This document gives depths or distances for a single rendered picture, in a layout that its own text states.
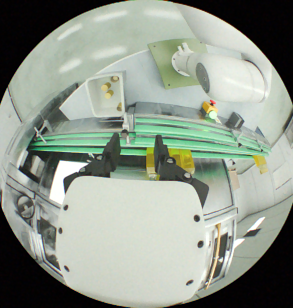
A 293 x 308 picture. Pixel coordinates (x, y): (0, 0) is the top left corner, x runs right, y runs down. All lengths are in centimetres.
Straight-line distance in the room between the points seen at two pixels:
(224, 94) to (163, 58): 32
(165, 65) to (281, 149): 585
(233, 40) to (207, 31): 4
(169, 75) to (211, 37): 32
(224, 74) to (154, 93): 43
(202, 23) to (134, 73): 41
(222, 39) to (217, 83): 8
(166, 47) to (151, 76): 18
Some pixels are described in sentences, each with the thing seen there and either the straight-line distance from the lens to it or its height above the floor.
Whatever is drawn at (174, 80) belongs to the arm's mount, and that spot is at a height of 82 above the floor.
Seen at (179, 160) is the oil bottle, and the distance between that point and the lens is 46.
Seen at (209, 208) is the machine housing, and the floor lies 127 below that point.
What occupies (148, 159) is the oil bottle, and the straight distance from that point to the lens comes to 43.
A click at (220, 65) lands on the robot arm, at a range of 17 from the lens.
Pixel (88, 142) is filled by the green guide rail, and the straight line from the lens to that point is 54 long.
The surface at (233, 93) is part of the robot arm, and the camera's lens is 17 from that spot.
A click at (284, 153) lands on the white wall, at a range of 593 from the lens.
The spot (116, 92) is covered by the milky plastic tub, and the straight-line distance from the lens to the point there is 53.
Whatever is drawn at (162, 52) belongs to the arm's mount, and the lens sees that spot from 44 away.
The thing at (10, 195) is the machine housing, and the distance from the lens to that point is 98.
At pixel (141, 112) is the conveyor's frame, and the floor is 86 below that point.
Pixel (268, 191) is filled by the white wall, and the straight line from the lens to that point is 623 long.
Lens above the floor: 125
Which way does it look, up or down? 34 degrees down
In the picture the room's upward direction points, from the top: 179 degrees counter-clockwise
